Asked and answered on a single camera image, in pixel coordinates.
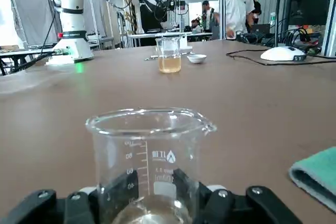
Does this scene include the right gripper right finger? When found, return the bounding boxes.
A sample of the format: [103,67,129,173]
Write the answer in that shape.
[172,168,303,224]

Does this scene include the black lamp cable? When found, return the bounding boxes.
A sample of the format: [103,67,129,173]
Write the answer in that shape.
[226,49,336,66]

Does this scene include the beaker with yellow liquid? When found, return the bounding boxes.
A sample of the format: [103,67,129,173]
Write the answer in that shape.
[155,37,182,74]

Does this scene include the small white porcelain dish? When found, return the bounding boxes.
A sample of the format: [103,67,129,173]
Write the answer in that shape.
[186,54,207,65]

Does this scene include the white test tube rack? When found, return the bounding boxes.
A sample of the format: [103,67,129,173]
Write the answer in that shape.
[157,34,194,54]

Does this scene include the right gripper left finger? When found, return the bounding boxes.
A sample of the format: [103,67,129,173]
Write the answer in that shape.
[5,169,140,224]

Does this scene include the white desk lamp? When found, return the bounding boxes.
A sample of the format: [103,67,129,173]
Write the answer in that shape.
[260,0,312,62]

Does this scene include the black laptop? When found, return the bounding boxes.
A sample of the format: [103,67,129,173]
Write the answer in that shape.
[249,23,271,38]

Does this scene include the person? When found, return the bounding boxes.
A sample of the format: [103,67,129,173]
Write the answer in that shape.
[201,0,220,34]
[246,0,263,25]
[225,0,257,41]

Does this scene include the green folded cloth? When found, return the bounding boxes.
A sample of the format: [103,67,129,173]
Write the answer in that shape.
[288,146,336,213]

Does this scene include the clear printed glass beaker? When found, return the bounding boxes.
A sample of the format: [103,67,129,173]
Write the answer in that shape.
[85,107,218,224]

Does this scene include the aluminium frame post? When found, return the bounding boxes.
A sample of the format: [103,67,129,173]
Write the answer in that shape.
[219,0,227,40]

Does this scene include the black left base cable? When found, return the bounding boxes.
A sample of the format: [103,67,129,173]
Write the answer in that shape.
[0,48,69,76]

